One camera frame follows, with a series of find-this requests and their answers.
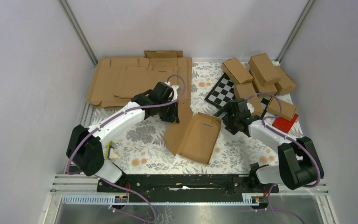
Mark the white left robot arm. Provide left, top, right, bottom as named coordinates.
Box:
left=66, top=82, right=183, bottom=192

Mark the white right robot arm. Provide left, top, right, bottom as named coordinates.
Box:
left=214, top=99, right=324, bottom=192

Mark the folded cardboard box on chessboard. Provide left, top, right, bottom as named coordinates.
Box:
left=234, top=83, right=263, bottom=116

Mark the folded cardboard box lower stack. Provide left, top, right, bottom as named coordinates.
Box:
left=249, top=70, right=277, bottom=98

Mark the folded cardboard box stack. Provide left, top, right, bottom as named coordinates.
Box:
left=249, top=70, right=277, bottom=98
left=248, top=53, right=281, bottom=86

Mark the folded cardboard box top stack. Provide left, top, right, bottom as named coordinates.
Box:
left=248, top=53, right=281, bottom=86

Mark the black and white chessboard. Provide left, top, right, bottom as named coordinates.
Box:
left=204, top=72, right=275, bottom=118

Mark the stack of flat cardboard blanks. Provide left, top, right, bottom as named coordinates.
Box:
left=86, top=50, right=193, bottom=109

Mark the yellow green small object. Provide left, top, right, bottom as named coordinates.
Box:
left=105, top=141, right=115, bottom=160

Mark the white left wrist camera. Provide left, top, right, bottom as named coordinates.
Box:
left=170, top=85, right=180, bottom=101

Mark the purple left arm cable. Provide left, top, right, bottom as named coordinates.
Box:
left=66, top=74, right=187, bottom=175

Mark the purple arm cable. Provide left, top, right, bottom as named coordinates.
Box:
left=247, top=92, right=322, bottom=189
left=66, top=74, right=187, bottom=175

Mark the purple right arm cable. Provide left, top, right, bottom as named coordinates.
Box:
left=247, top=92, right=322, bottom=189

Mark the right aluminium corner post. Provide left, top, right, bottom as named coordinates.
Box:
left=275, top=0, right=316, bottom=62

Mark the aluminium corner post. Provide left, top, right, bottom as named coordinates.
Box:
left=58, top=0, right=98, bottom=66
left=275, top=0, right=316, bottom=62

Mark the slotted metal cable duct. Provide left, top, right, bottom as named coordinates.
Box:
left=61, top=192, right=260, bottom=206

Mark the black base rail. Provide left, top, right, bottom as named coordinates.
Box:
left=96, top=174, right=279, bottom=199

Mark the left aluminium corner post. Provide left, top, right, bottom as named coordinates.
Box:
left=58, top=0, right=98, bottom=66

